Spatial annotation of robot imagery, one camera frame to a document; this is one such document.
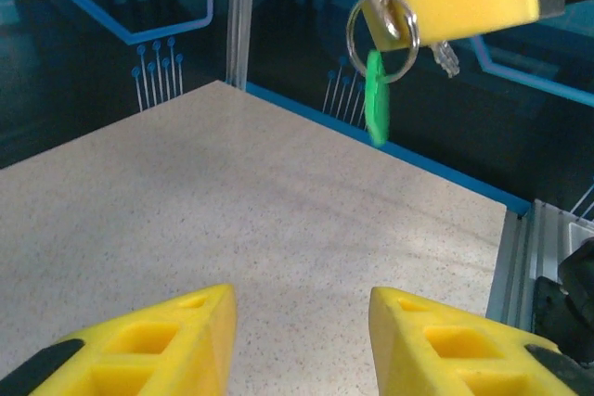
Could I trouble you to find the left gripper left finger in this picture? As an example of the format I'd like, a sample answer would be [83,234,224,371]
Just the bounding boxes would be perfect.
[0,283,239,396]

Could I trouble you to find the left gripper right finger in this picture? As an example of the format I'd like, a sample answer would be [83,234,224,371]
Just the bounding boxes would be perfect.
[368,286,594,396]

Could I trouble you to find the silver split keyring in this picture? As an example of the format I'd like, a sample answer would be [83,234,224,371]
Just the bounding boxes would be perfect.
[345,0,421,85]

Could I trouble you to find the silver key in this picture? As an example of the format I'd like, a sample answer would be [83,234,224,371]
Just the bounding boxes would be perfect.
[428,38,461,79]

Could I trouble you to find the green-headed key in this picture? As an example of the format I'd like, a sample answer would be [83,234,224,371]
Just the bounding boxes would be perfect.
[363,49,392,147]

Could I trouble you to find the aluminium frame post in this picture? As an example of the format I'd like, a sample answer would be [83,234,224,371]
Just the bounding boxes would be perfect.
[225,0,255,91]

